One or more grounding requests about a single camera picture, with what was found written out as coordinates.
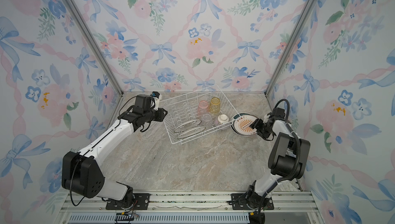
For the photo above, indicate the orange patterned plate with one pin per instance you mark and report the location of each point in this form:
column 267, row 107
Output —
column 245, row 124

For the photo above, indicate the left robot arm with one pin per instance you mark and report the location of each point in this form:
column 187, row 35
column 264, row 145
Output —
column 81, row 171

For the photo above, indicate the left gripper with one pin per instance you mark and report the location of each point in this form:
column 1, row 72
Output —
column 161, row 115

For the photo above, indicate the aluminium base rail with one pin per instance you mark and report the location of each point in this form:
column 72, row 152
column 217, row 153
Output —
column 194, row 207

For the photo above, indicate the white ceramic bowl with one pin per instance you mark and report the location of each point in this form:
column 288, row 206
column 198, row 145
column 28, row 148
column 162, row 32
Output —
column 222, row 121

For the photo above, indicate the clear glass cup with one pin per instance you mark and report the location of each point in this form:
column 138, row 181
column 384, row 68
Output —
column 207, row 120

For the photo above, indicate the yellow glass cup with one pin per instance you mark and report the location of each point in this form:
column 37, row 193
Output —
column 215, row 105

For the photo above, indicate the green rimmed plate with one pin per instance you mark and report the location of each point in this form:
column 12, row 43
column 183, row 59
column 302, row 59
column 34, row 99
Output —
column 237, row 133
column 240, row 126

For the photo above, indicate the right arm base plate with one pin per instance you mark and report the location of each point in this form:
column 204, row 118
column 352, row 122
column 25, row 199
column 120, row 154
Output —
column 241, row 202

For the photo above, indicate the pink glass cup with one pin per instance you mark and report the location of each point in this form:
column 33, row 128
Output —
column 203, row 108

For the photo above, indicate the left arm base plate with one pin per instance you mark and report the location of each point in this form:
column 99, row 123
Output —
column 135, row 201

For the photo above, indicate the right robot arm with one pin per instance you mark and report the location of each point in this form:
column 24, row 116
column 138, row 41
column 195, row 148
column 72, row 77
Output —
column 287, row 160

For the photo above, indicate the white wire dish rack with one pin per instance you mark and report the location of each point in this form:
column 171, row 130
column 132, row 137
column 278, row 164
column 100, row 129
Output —
column 184, row 108

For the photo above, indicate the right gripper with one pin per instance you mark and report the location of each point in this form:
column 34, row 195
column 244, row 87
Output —
column 256, row 124

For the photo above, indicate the grey patterned plate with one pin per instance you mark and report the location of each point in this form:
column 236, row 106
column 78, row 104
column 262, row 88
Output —
column 187, row 125
column 191, row 132

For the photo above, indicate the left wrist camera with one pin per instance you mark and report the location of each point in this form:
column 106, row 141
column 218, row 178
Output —
column 156, row 98

